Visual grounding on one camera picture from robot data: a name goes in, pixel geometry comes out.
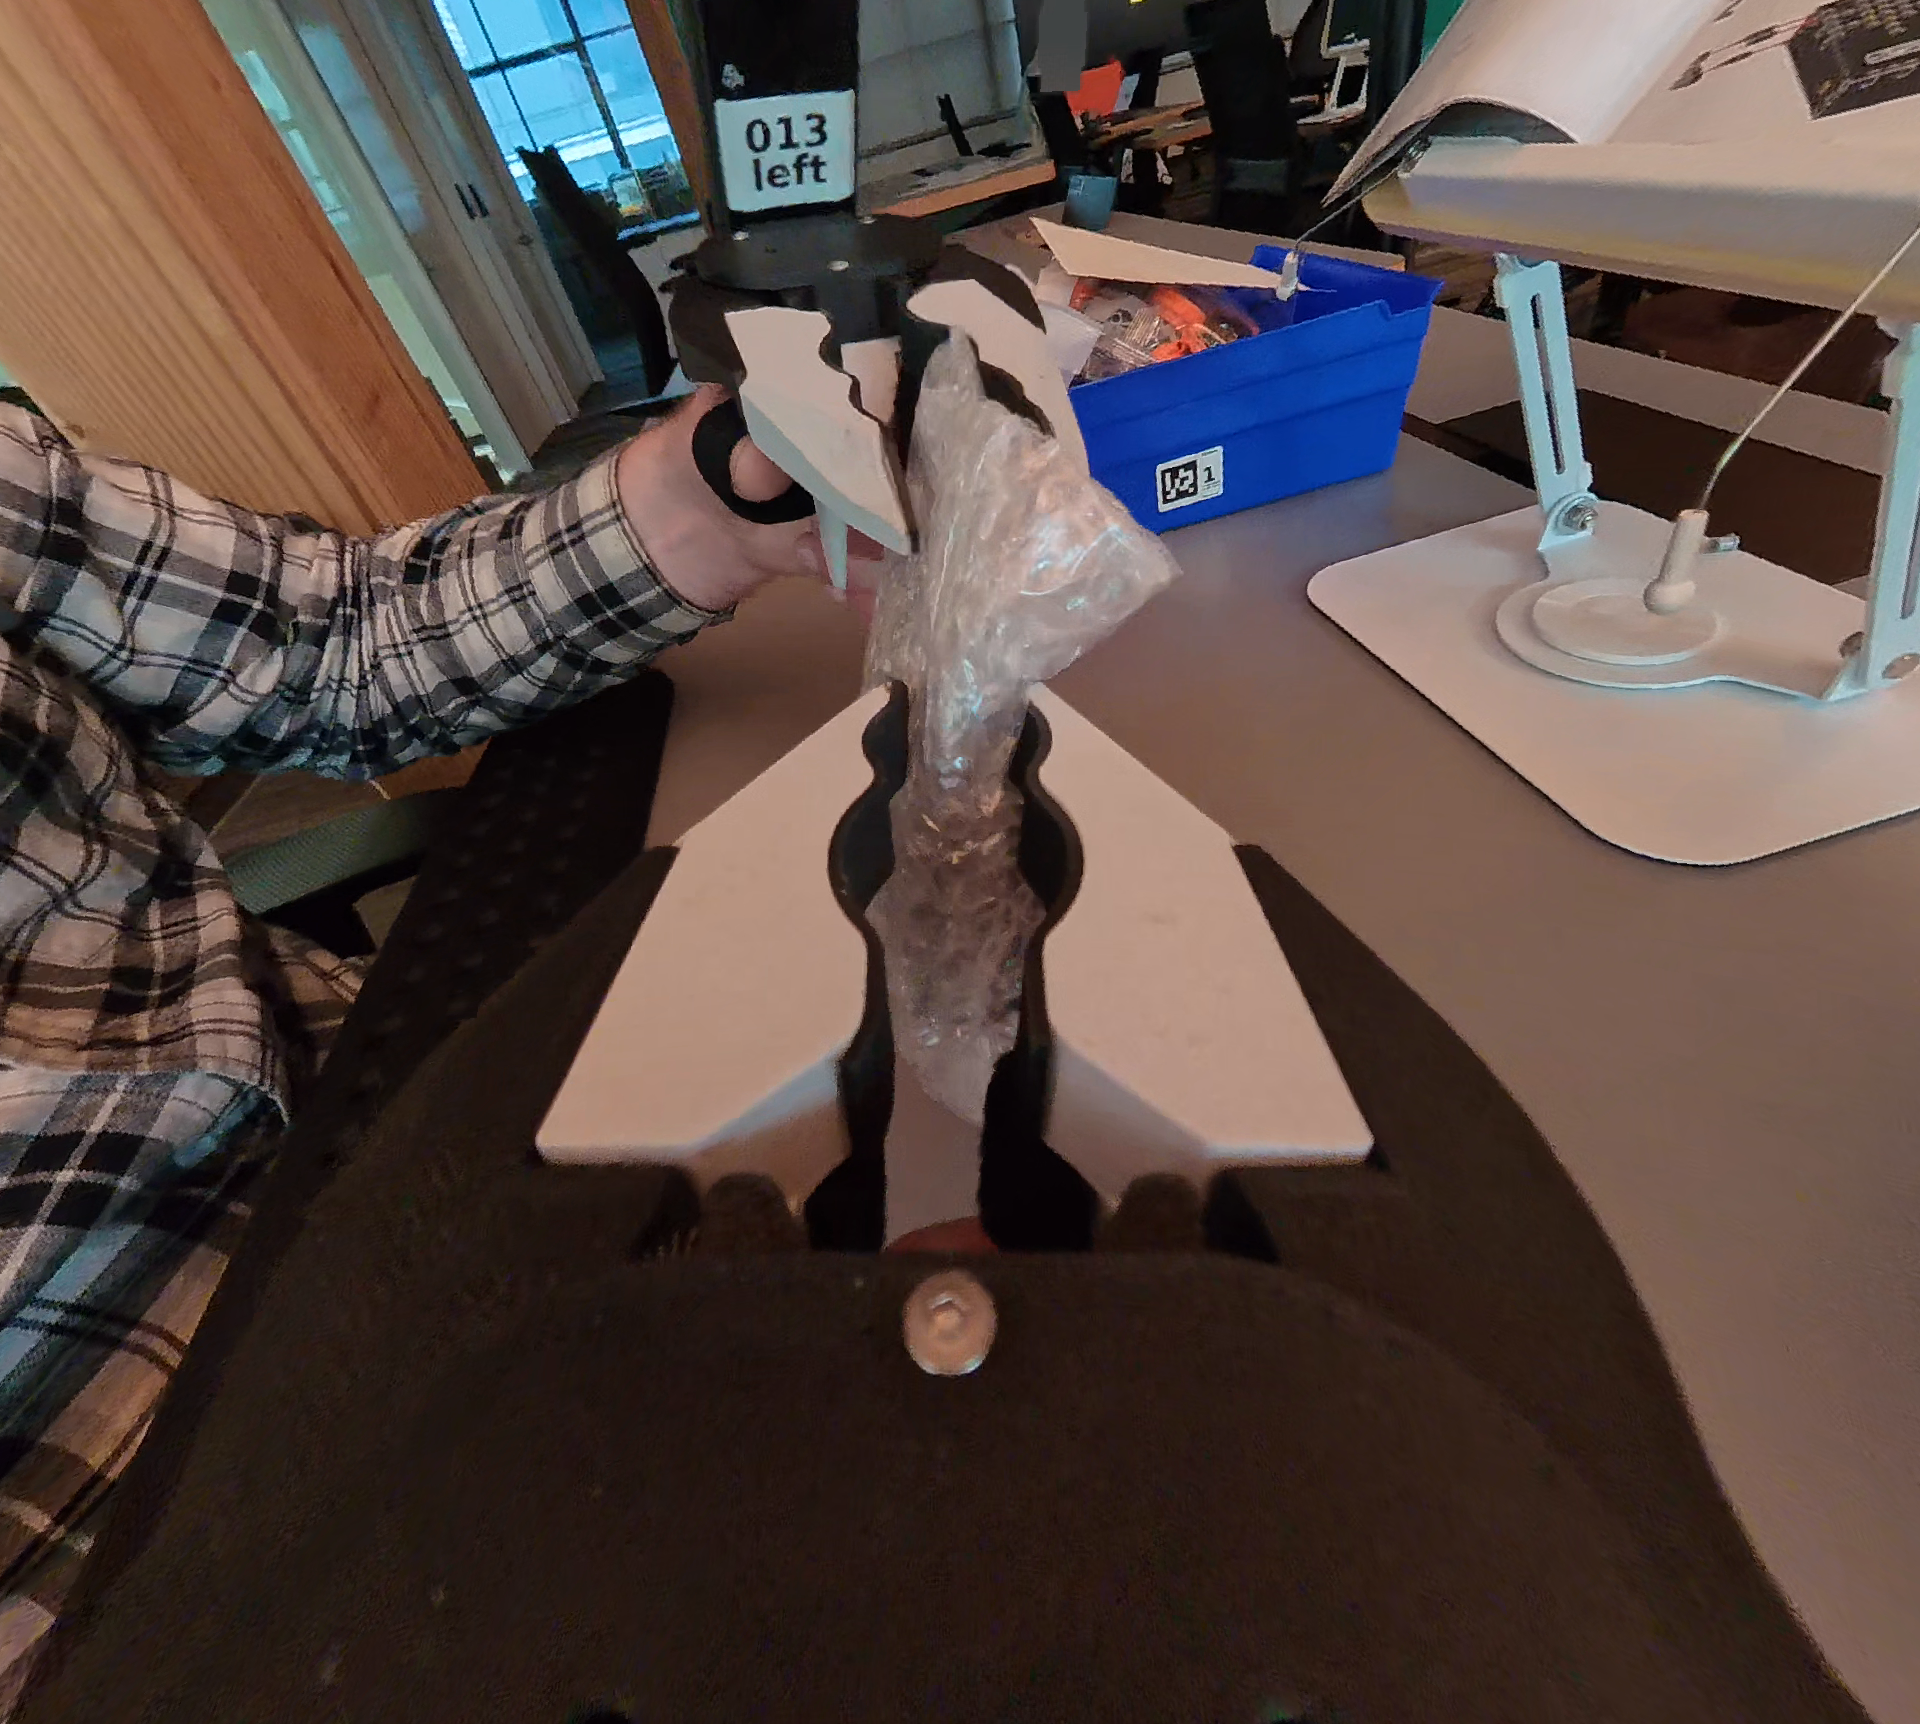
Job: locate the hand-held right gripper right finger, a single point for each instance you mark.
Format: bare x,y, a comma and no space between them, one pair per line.
1185,1003

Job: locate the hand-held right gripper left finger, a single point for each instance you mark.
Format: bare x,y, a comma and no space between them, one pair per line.
720,1003

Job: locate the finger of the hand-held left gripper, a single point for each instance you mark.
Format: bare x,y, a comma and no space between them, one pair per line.
811,418
975,323

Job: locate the clear plastic parts bag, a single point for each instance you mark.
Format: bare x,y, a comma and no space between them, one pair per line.
989,523

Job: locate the blue plastic bin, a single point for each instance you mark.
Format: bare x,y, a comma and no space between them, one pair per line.
1246,435

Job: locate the white desk stand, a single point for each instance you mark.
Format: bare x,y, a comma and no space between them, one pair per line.
1725,702

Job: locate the brown background desk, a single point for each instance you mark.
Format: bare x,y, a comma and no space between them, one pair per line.
962,185

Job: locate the person's left hand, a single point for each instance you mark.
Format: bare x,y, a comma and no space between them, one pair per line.
706,554

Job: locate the teal mug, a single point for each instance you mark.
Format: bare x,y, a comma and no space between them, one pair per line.
1090,203

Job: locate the pile of clear plastic bags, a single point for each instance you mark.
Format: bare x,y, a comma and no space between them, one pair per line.
1154,323

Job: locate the black office chair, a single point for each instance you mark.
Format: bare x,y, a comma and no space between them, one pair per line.
601,270
1253,89

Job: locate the black perforated chair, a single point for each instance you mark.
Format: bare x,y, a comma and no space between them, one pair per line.
498,854

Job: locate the person's plaid shirt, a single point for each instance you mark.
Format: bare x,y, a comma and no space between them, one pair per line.
90,1003

